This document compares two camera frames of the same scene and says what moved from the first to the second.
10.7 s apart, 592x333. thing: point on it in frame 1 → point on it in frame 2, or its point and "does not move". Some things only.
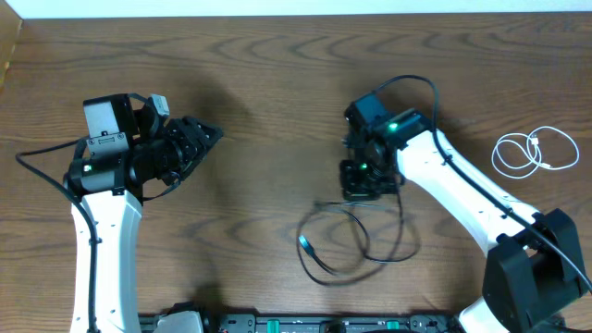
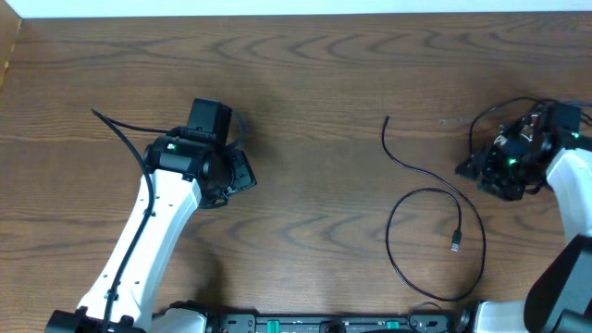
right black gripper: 355,191 → 486,163
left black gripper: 194,141 → 246,178
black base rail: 199,322 does not move
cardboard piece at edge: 10,27 does not move
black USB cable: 310,248 → 457,236
